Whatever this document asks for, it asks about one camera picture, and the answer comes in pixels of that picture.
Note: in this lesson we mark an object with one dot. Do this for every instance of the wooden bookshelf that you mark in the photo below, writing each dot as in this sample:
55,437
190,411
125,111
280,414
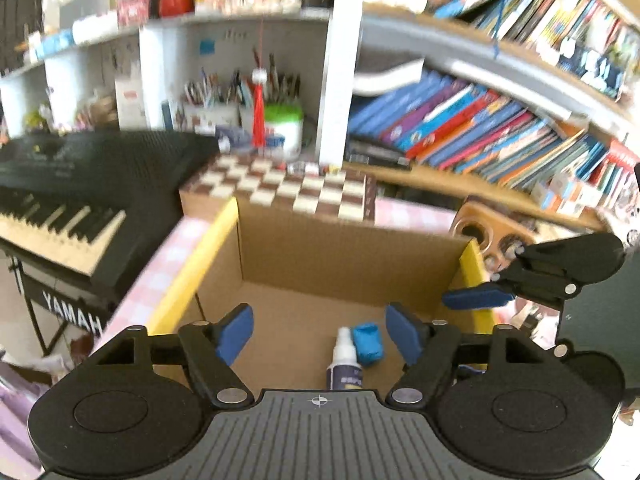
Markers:
425,172

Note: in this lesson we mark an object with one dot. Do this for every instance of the black keyboard stand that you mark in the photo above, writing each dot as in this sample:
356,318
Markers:
65,310

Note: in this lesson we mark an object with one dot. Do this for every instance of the white shelf unit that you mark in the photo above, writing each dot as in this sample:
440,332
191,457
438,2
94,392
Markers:
340,60

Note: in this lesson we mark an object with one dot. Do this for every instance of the white box with red label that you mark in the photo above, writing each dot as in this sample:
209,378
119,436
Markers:
130,105

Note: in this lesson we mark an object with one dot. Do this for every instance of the blue clay lump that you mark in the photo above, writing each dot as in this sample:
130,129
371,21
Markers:
367,342

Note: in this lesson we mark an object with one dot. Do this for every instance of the small red white packet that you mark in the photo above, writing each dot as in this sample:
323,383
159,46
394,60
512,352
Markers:
302,168

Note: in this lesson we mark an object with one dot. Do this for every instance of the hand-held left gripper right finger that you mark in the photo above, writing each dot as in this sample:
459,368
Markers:
405,332

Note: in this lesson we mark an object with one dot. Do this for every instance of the bunch of paint brushes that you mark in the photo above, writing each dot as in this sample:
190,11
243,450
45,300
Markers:
275,82

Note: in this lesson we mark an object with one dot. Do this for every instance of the row of colourful leaning books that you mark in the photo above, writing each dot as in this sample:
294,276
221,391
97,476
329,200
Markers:
475,135

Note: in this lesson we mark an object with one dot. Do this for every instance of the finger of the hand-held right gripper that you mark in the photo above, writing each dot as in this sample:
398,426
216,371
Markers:
475,297

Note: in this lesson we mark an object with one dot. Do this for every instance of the black electronic keyboard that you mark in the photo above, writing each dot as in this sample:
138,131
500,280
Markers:
100,170

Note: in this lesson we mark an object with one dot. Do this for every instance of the cardboard box with yellow flaps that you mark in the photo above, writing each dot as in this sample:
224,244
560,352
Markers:
300,260

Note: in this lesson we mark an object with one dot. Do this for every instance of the blue tissue pack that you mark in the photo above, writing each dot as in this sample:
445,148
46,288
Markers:
55,44

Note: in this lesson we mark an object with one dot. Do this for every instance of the small pink box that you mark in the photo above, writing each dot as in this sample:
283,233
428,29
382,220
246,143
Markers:
132,9

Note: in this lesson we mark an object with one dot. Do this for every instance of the yellow plush toy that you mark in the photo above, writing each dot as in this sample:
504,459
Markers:
36,119

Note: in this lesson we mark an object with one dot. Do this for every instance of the orange white small boxes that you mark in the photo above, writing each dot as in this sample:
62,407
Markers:
565,192

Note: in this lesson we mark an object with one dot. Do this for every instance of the wooden chessboard box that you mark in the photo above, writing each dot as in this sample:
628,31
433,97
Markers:
280,185

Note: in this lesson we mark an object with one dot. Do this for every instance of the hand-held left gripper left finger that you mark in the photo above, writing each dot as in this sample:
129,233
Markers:
235,332

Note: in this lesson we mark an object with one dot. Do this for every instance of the patterned white pen holder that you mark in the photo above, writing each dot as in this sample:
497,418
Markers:
210,117

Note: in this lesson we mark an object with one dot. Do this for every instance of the small white spray bottle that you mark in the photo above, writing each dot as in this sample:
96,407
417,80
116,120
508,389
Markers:
344,355

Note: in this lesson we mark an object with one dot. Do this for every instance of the red hanging tassel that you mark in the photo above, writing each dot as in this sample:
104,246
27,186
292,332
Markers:
258,115

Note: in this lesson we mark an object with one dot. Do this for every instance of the pile of stacked books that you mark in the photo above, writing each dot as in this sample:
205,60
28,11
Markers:
550,10

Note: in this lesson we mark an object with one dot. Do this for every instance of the bunch of pens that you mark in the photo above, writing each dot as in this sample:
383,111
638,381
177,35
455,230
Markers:
207,90

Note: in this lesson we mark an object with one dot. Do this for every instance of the white jar with green lid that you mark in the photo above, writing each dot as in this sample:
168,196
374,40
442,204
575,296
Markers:
284,127

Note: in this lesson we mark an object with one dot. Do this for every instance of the brown wooden retro radio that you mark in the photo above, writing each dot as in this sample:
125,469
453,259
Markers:
480,225

